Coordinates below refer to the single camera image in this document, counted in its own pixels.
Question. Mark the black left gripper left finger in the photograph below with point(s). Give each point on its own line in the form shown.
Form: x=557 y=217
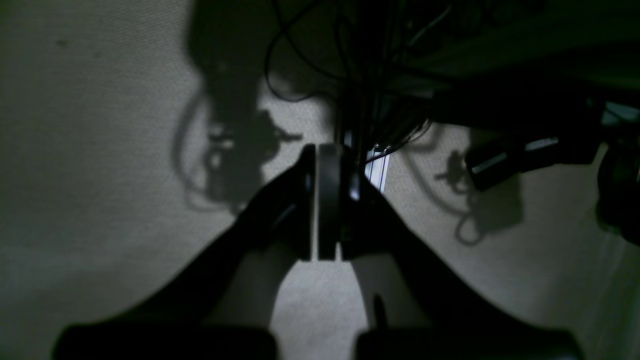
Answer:
x=220 y=305

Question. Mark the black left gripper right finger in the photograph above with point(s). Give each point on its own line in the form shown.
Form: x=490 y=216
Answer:
x=418 y=307

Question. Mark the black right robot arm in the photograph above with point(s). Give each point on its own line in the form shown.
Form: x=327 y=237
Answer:
x=541 y=124

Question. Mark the aluminium frame post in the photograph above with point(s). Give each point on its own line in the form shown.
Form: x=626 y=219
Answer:
x=376 y=167

